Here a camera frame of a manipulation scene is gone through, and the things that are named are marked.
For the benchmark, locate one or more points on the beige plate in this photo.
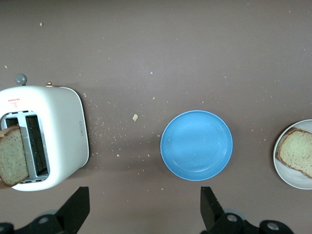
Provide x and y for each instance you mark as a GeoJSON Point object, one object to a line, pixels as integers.
{"type": "Point", "coordinates": [292, 181]}

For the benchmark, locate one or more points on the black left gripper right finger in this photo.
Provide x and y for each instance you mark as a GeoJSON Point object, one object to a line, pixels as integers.
{"type": "Point", "coordinates": [214, 217]}

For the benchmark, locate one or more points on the brown bread slice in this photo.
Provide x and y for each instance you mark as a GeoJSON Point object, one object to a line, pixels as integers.
{"type": "Point", "coordinates": [12, 156]}
{"type": "Point", "coordinates": [297, 151]}

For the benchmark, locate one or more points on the large bread crumb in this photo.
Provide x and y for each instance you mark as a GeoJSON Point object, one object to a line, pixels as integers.
{"type": "Point", "coordinates": [135, 117]}

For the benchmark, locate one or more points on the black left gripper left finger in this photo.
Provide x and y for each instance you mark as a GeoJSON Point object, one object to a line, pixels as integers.
{"type": "Point", "coordinates": [73, 212]}

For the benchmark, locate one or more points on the white toaster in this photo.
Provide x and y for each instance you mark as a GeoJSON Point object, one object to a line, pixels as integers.
{"type": "Point", "coordinates": [63, 126]}

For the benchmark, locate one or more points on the blue plate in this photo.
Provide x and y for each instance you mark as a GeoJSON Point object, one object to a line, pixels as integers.
{"type": "Point", "coordinates": [196, 145]}

